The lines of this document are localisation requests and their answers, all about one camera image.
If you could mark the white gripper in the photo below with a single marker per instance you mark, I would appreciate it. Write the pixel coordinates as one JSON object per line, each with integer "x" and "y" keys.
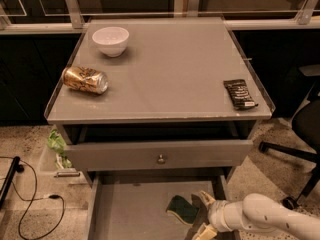
{"x": 216, "y": 214}

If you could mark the green yellow sponge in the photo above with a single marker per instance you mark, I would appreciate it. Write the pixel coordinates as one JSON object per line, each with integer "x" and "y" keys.
{"x": 184, "y": 211}

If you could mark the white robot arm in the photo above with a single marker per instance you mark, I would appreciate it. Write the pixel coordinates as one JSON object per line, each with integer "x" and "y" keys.
{"x": 256, "y": 213}

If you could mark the grey top drawer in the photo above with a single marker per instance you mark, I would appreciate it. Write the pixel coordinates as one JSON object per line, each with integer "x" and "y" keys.
{"x": 143, "y": 155}

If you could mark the round metal drawer knob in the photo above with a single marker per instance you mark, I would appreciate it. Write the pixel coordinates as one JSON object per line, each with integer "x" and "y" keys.
{"x": 161, "y": 159}

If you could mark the grey open middle drawer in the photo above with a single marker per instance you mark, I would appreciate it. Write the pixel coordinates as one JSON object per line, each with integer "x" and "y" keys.
{"x": 135, "y": 208}

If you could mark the grey drawer cabinet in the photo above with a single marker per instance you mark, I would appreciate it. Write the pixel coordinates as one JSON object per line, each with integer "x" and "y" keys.
{"x": 166, "y": 86}

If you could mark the black snack packet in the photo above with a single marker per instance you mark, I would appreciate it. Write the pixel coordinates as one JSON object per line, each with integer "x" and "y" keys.
{"x": 239, "y": 94}

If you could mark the clear plastic bin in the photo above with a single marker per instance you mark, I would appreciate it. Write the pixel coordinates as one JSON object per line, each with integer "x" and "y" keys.
{"x": 47, "y": 166}

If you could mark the gold crushed soda can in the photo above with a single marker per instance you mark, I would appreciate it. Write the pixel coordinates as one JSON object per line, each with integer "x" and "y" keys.
{"x": 85, "y": 79}

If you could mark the black stand leg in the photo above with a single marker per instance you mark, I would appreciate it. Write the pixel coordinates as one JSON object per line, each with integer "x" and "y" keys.
{"x": 8, "y": 179}

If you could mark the white ceramic bowl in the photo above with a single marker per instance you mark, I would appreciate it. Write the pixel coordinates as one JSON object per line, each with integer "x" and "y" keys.
{"x": 111, "y": 41}

